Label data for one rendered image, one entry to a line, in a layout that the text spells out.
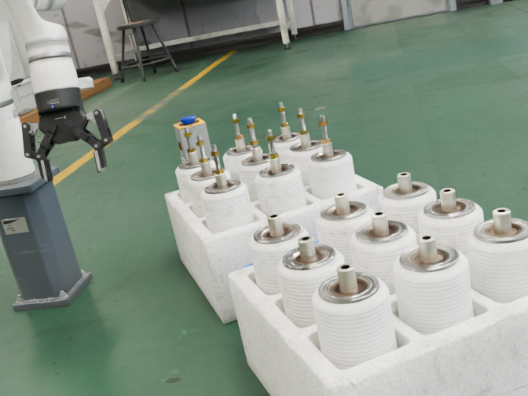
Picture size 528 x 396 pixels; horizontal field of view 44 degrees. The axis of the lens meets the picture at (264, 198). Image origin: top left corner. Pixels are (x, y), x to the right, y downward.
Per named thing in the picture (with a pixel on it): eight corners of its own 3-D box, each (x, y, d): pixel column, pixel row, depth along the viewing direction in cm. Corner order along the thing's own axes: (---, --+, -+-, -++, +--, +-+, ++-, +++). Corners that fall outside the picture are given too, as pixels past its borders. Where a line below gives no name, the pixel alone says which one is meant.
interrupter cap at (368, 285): (335, 313, 77) (335, 307, 76) (309, 289, 84) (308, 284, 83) (391, 291, 79) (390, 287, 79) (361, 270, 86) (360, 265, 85)
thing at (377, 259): (386, 365, 95) (369, 253, 89) (354, 336, 104) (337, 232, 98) (441, 342, 98) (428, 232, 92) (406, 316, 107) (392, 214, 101)
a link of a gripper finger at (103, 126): (92, 109, 109) (99, 144, 109) (102, 108, 109) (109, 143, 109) (97, 110, 112) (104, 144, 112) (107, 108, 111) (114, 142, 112)
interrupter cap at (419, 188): (398, 204, 105) (398, 200, 105) (375, 193, 112) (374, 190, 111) (438, 191, 107) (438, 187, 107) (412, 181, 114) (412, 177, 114)
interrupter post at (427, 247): (427, 266, 83) (423, 243, 82) (416, 260, 85) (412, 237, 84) (442, 261, 84) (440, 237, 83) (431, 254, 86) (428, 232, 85)
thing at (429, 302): (434, 408, 85) (419, 284, 79) (394, 372, 93) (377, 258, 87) (495, 381, 87) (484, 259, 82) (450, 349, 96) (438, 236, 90)
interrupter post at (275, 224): (273, 240, 101) (269, 220, 100) (267, 235, 103) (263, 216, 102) (287, 235, 102) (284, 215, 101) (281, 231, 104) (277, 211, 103)
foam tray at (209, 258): (223, 324, 130) (203, 243, 124) (180, 260, 165) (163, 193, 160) (394, 264, 140) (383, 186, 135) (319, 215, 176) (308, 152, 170)
